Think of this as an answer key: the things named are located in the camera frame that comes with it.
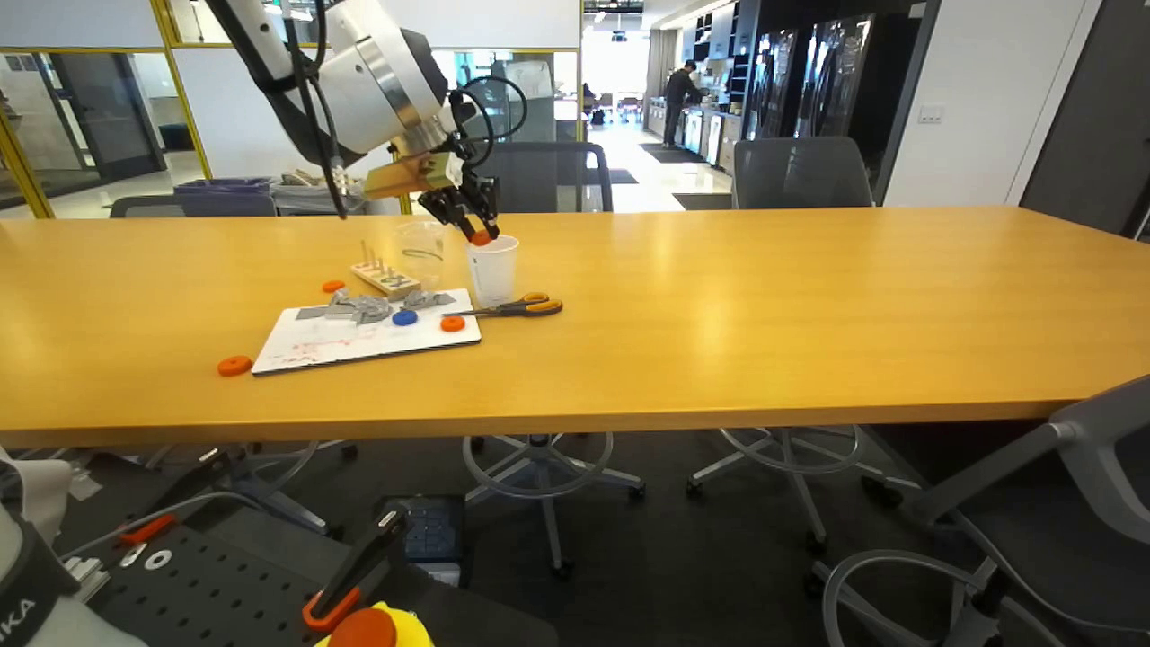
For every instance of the yellow red emergency stop button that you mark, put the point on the yellow red emergency stop button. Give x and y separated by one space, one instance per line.
378 630

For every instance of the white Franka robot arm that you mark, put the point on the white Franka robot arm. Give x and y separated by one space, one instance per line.
382 83

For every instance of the grey mesh office chair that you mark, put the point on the grey mesh office chair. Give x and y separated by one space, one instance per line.
540 180
1078 479
798 173

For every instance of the chair base with footring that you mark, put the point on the chair base with footring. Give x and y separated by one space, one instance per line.
795 463
551 515

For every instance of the clear plastic cup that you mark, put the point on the clear plastic cup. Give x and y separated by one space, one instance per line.
420 250

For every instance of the tan wrist camera box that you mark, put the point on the tan wrist camera box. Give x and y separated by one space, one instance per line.
407 180

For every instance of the dark blue bench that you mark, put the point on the dark blue bench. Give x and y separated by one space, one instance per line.
224 199

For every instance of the black chair base legs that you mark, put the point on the black chair base legs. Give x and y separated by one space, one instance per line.
287 510

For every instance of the white paper cup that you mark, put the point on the white paper cup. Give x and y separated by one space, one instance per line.
492 275

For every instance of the wooden number puzzle board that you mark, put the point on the wooden number puzzle board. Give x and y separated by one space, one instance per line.
382 278

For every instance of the dark blue box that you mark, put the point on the dark blue box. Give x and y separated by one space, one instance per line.
432 541

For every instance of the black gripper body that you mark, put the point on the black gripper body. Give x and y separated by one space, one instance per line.
438 195

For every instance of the black perforated mounting board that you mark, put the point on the black perforated mounting board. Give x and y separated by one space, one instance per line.
217 594

